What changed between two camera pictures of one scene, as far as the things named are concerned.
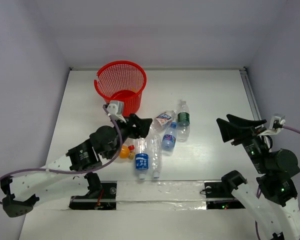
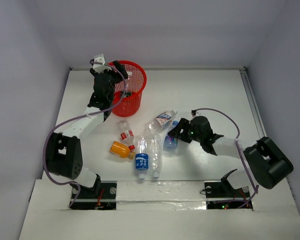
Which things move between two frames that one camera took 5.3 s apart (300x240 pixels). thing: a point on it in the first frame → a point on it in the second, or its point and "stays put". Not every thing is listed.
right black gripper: x=239 y=134 → x=184 y=124
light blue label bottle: x=169 y=138 stays put
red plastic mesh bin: x=122 y=81 stays put
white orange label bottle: x=162 y=120 stays put
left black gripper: x=131 y=127 → x=112 y=72
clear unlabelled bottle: x=156 y=154 stays put
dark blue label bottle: x=142 y=155 stays put
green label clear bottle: x=183 y=133 → x=126 y=94
